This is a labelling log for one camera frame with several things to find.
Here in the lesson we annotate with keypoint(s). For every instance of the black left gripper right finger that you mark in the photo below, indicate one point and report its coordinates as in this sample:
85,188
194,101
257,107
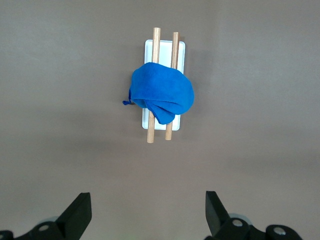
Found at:
218,222

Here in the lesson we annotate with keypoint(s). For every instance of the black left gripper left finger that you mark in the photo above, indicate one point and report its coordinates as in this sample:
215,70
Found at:
72,220

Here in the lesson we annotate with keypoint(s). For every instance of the white rack with wooden bars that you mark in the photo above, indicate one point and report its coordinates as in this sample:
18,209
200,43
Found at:
165,52

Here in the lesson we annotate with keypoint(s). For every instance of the blue microfibre towel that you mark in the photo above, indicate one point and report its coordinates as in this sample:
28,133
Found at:
162,87

